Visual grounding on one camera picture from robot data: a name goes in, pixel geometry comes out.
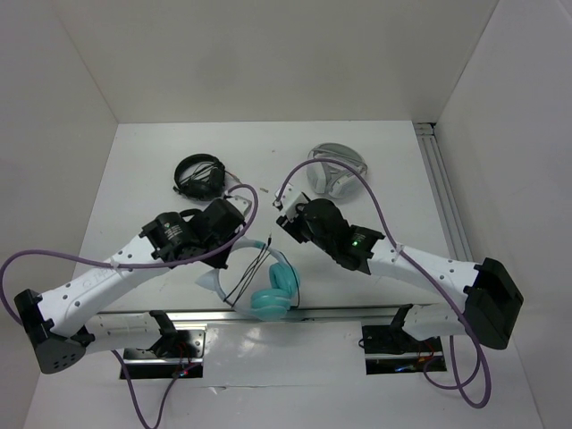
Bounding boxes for white grey gaming headset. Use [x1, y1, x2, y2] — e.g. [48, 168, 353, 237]
[306, 142, 368, 199]

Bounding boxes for aluminium front rail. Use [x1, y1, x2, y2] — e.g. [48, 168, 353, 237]
[106, 303, 448, 327]

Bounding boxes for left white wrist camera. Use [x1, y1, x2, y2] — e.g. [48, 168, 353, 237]
[224, 195, 252, 218]

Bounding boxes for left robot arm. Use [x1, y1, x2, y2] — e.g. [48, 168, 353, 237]
[14, 197, 251, 374]

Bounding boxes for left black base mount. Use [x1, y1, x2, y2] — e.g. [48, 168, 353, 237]
[122, 324, 206, 380]

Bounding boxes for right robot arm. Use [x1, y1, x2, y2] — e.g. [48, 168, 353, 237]
[275, 196, 524, 350]

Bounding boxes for white cover plate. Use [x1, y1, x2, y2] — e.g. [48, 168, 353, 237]
[202, 322, 366, 387]

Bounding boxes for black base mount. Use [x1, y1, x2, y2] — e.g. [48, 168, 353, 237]
[358, 324, 447, 375]
[122, 324, 206, 380]

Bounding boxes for teal white cat-ear headphones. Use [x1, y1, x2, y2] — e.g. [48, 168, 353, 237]
[196, 239, 301, 310]

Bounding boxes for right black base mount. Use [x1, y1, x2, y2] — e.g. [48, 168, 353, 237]
[358, 324, 447, 375]

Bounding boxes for aluminium side rail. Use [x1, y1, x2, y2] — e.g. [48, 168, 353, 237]
[413, 122, 473, 261]

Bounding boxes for black headphones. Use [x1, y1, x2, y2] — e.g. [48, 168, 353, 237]
[172, 154, 240, 201]

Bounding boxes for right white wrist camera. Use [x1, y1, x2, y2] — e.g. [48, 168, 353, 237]
[273, 182, 310, 222]

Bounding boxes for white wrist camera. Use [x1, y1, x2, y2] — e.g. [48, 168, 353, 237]
[224, 195, 252, 218]
[273, 182, 310, 222]

